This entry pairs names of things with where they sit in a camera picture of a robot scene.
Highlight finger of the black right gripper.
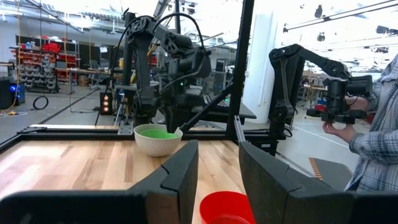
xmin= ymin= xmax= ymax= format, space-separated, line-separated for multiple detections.
xmin=165 ymin=119 xmax=183 ymax=133

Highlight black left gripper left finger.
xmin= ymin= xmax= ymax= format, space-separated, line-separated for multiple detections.
xmin=127 ymin=139 xmax=200 ymax=224

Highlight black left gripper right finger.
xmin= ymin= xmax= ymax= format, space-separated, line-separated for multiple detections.
xmin=238 ymin=141 xmax=354 ymax=224

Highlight green plastic bowl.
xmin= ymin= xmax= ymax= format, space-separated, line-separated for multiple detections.
xmin=139 ymin=128 xmax=178 ymax=140

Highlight white ribbed bowl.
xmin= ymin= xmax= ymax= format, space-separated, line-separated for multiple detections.
xmin=133 ymin=123 xmax=183 ymax=157

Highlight red plastic bowl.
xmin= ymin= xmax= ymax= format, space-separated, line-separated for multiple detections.
xmin=199 ymin=190 xmax=256 ymax=224

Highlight red parts bin shelf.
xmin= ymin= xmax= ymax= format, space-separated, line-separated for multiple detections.
xmin=11 ymin=34 xmax=78 ymax=93

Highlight dark mat orange stripes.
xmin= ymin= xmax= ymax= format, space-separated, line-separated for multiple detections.
xmin=307 ymin=157 xmax=354 ymax=190

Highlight black box orange lights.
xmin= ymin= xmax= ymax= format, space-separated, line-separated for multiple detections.
xmin=99 ymin=91 xmax=114 ymax=116

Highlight white column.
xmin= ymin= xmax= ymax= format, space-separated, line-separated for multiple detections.
xmin=242 ymin=12 xmax=282 ymax=124

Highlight person's hand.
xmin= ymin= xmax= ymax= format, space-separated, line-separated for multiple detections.
xmin=322 ymin=121 xmax=357 ymax=143
xmin=345 ymin=95 xmax=369 ymax=111

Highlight person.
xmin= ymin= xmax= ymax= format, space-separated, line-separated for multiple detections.
xmin=322 ymin=54 xmax=398 ymax=192

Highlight black computer tower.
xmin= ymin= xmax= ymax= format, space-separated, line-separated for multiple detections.
xmin=0 ymin=77 xmax=26 ymax=110

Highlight black diagonal frame brace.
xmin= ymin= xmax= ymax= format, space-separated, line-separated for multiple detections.
xmin=180 ymin=83 xmax=238 ymax=134

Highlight grey mounting bracket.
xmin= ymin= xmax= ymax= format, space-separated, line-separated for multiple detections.
xmin=118 ymin=119 xmax=135 ymax=136

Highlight black vertical frame post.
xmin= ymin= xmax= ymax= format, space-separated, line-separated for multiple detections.
xmin=226 ymin=0 xmax=256 ymax=138

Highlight black table edge rail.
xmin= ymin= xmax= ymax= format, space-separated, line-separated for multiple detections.
xmin=0 ymin=124 xmax=280 ymax=154

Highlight black cable coil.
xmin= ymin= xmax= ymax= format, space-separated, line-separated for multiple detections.
xmin=32 ymin=95 xmax=50 ymax=111

